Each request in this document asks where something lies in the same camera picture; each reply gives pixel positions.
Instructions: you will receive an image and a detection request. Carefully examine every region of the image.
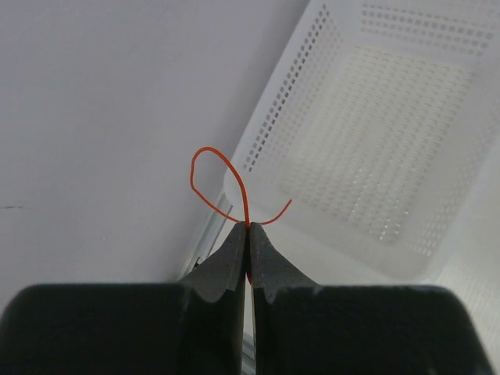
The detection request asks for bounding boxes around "orange wire bundle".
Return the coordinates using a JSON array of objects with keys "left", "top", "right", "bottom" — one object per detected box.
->
[{"left": 190, "top": 146, "right": 293, "bottom": 286}]

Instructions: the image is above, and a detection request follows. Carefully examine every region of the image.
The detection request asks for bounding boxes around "left white plastic basket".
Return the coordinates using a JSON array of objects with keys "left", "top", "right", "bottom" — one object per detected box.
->
[{"left": 223, "top": 1, "right": 499, "bottom": 283}]

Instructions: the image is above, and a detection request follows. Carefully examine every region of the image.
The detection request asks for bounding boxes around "left aluminium frame post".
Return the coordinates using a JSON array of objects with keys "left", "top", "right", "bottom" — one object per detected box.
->
[{"left": 180, "top": 209, "right": 227, "bottom": 278}]

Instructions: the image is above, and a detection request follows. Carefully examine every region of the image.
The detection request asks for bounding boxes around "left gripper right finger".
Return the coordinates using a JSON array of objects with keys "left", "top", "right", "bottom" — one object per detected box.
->
[{"left": 249, "top": 223, "right": 493, "bottom": 374}]

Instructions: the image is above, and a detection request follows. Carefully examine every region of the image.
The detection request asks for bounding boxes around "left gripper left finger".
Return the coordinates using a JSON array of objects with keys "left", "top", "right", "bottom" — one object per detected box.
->
[{"left": 1, "top": 223, "right": 247, "bottom": 374}]

